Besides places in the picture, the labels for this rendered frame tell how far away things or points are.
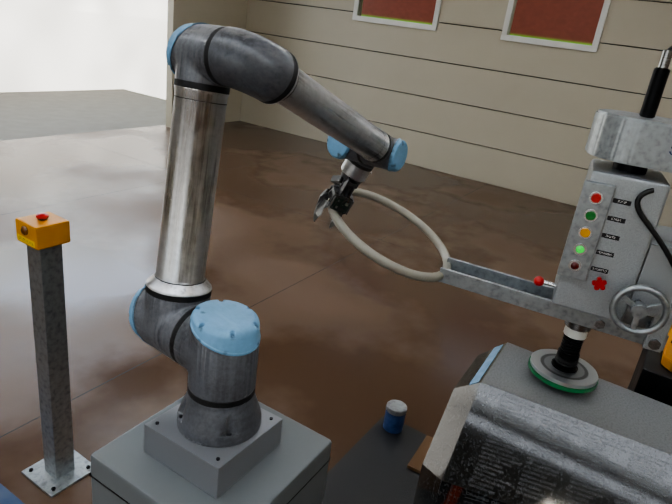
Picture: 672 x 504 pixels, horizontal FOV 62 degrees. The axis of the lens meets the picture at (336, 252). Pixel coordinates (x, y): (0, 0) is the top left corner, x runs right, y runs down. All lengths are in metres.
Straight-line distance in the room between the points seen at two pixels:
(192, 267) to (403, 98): 7.49
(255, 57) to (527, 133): 7.05
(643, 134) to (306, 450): 1.18
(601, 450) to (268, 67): 1.41
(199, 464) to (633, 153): 1.32
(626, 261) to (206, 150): 1.18
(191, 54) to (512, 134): 7.09
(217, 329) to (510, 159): 7.18
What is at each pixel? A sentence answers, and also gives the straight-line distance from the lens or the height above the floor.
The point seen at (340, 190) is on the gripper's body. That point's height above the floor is 1.31.
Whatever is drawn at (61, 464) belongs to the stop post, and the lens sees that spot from 2.60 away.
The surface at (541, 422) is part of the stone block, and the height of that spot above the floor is 0.77.
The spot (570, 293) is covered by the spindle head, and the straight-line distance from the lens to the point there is 1.81.
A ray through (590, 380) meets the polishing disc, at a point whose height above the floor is 0.86.
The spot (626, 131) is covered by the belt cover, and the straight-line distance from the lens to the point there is 1.70.
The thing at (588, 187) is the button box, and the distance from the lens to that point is 1.70.
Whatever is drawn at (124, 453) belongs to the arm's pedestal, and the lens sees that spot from 1.43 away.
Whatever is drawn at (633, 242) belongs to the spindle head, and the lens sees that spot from 1.76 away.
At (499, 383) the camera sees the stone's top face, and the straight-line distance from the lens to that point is 1.94.
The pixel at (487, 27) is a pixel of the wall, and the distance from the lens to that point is 8.22.
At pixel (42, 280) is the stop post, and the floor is 0.88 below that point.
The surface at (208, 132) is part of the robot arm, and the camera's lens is 1.24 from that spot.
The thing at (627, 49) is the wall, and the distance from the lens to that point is 7.86.
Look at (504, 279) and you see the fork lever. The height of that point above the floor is 1.08.
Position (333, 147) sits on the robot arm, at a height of 1.47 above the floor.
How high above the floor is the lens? 1.80
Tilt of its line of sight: 22 degrees down
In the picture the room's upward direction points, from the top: 8 degrees clockwise
